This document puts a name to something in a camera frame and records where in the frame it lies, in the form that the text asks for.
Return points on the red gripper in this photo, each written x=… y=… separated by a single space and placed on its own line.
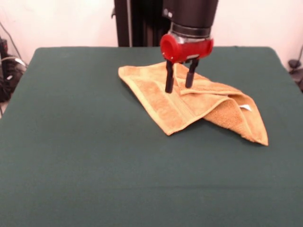
x=189 y=50

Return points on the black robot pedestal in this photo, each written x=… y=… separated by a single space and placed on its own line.
x=139 y=23

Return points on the dark green table cloth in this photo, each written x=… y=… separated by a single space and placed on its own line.
x=71 y=165

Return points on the orange terry towel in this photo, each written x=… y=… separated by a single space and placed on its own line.
x=165 y=106

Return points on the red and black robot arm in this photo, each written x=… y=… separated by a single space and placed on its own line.
x=191 y=14

